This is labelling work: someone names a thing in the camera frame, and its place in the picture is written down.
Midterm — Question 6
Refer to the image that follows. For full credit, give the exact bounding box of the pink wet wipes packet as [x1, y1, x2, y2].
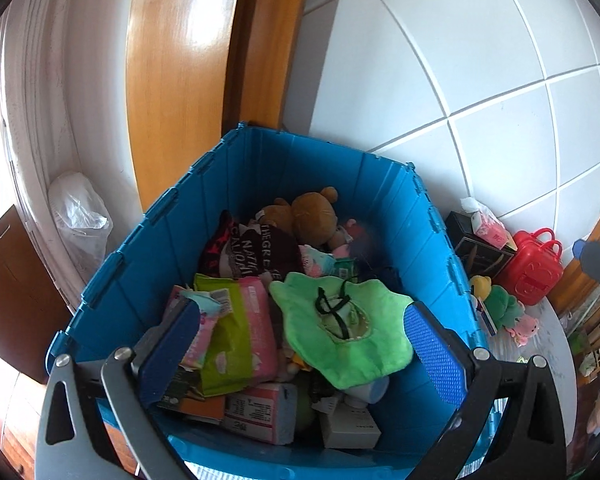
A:
[235, 276, 281, 381]

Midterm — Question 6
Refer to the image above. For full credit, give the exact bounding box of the wooden side frame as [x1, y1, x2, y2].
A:
[550, 195, 600, 311]

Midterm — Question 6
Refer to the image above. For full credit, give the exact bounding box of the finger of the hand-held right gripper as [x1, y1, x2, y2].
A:
[572, 239, 600, 288]

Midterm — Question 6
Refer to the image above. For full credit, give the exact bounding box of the orange box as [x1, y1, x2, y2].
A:
[157, 394, 226, 423]

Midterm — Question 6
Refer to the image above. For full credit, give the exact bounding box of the green plush hat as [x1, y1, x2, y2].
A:
[270, 272, 415, 390]

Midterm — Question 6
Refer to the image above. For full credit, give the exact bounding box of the white curtain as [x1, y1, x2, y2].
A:
[0, 0, 146, 311]

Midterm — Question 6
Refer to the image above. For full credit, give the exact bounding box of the small pink plush toy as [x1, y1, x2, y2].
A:
[505, 312, 540, 347]

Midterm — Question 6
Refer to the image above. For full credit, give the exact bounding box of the black gift box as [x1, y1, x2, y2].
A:
[446, 211, 516, 278]

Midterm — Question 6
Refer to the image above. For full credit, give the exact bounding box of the wooden door frame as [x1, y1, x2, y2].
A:
[125, 0, 351, 216]

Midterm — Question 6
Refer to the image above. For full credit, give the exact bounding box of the dark wooden cabinet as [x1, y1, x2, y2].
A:
[0, 205, 71, 386]

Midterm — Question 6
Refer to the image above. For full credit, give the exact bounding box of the pink tissue pack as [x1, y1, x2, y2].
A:
[461, 197, 511, 248]

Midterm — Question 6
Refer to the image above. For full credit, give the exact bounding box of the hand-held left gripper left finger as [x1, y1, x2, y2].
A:
[34, 299, 202, 480]

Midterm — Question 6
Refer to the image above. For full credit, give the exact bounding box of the pink white box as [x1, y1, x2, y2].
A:
[224, 382, 298, 446]

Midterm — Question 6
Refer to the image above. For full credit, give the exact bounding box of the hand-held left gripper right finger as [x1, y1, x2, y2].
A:
[402, 301, 567, 480]

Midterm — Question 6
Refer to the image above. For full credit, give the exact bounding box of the yellow green plush toy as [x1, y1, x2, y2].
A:
[469, 275, 526, 331]

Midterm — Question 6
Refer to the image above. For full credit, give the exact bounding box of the red white blue box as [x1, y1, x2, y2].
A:
[472, 294, 498, 337]

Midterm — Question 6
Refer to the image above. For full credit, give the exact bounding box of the teal printed packet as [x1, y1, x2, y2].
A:
[300, 245, 361, 281]

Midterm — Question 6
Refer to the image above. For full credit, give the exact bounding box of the blue plastic storage container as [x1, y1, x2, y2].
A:
[44, 121, 491, 480]

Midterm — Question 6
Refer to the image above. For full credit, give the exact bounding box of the brown teddy bear plush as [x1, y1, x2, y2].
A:
[260, 186, 340, 248]

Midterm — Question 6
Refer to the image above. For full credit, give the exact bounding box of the red pink plush doll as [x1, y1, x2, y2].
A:
[330, 219, 376, 256]

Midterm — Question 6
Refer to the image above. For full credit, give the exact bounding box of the red toy suitcase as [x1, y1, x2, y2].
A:
[495, 227, 565, 306]

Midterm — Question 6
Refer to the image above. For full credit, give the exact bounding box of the pastel tissue packet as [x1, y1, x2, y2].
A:
[167, 285, 221, 368]

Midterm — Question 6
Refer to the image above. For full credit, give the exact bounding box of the black printed cloth bag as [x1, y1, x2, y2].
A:
[200, 210, 303, 281]

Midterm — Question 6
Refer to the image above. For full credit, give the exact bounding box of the white plastic bag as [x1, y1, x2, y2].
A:
[47, 171, 114, 263]

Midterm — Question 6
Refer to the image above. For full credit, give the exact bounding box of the green wet wipes packet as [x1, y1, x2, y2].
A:
[194, 274, 253, 397]

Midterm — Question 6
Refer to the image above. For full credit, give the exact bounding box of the blue capped bottle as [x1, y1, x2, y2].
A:
[342, 375, 391, 405]

